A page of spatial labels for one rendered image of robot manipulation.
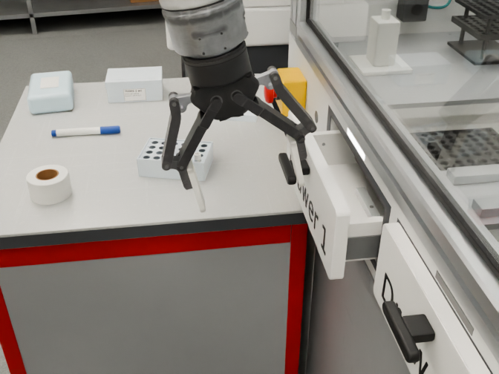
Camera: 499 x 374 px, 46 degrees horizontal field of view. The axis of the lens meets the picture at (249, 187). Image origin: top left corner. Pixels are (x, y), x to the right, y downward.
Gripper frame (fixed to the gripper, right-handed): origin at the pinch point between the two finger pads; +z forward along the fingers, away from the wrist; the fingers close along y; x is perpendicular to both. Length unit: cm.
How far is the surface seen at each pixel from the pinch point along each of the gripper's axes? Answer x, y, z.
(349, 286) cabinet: -1.1, 11.0, 21.7
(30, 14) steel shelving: 359, -116, 53
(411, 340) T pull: -30.3, 10.9, 0.9
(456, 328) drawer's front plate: -30.9, 14.9, 0.1
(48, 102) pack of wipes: 58, -38, 3
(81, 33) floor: 359, -88, 74
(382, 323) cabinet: -14.3, 12.2, 16.3
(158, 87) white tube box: 61, -14, 8
